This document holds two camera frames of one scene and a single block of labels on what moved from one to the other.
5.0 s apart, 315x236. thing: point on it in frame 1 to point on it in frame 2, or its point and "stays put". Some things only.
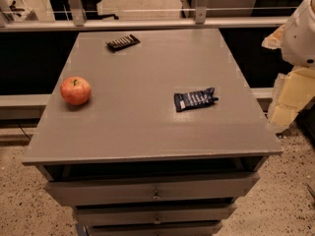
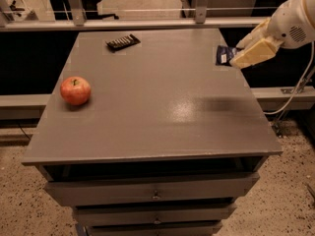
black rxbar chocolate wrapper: x=123 y=43 stays put
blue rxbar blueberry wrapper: x=186 y=100 to x=223 y=55
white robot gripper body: x=299 y=40 to x=287 y=26
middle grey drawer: x=160 y=213 stays put
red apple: x=76 y=90 stays put
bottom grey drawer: x=157 y=229 stays put
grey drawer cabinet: x=127 y=161 stays put
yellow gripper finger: x=275 y=40 to x=260 y=30
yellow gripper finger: x=292 y=91 to x=260 y=51
